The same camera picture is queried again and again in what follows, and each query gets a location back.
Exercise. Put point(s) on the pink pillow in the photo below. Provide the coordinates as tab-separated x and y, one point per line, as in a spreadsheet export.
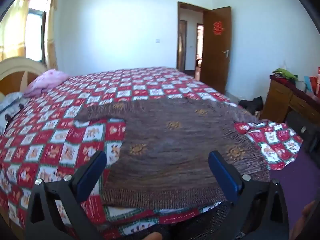
46	81

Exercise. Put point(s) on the brown door frame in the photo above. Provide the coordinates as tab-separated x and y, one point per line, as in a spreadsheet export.
179	30

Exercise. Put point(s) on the brown wooden desk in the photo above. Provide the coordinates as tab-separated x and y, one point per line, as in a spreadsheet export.
277	100

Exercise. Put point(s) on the cream wooden headboard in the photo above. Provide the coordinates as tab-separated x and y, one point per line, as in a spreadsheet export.
15	70

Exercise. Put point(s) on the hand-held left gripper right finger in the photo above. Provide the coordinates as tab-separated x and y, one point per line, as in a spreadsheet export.
223	175

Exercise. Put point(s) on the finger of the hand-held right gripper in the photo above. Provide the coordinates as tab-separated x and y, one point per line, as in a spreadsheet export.
306	135

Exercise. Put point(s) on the red checkered printed quilt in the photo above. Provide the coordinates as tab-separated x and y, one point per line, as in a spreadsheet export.
50	130

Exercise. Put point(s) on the window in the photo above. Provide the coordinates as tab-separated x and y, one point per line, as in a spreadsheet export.
35	30

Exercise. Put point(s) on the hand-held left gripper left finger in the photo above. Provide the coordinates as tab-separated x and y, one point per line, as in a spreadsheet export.
91	173

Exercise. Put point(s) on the black bag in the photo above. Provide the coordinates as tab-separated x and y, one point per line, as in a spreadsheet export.
252	105

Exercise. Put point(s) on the person's left hand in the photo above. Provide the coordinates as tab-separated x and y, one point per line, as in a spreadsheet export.
150	236

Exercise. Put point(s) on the green cloth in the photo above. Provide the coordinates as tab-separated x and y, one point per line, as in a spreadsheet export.
285	73

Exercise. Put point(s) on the brown knit sweater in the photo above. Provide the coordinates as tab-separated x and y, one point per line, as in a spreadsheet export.
175	142

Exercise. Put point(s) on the brown wooden door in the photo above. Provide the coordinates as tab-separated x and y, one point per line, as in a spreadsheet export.
215	55

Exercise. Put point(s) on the red paper door decoration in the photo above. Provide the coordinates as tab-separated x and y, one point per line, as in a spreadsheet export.
217	28

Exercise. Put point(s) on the dark red cloth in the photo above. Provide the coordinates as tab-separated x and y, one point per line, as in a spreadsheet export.
281	80

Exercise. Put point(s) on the grey white pillow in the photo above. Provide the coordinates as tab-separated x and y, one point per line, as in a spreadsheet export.
11	107

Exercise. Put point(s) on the red gift bags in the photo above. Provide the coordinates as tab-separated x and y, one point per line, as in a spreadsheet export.
315	80

